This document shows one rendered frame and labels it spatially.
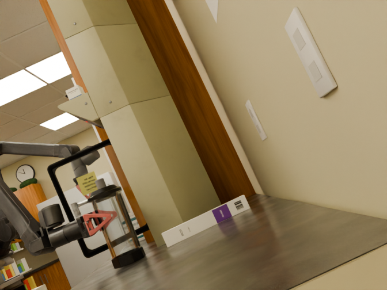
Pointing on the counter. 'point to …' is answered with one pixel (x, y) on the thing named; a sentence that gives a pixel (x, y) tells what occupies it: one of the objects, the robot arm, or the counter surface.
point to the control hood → (82, 109)
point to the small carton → (75, 92)
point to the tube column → (89, 14)
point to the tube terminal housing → (143, 126)
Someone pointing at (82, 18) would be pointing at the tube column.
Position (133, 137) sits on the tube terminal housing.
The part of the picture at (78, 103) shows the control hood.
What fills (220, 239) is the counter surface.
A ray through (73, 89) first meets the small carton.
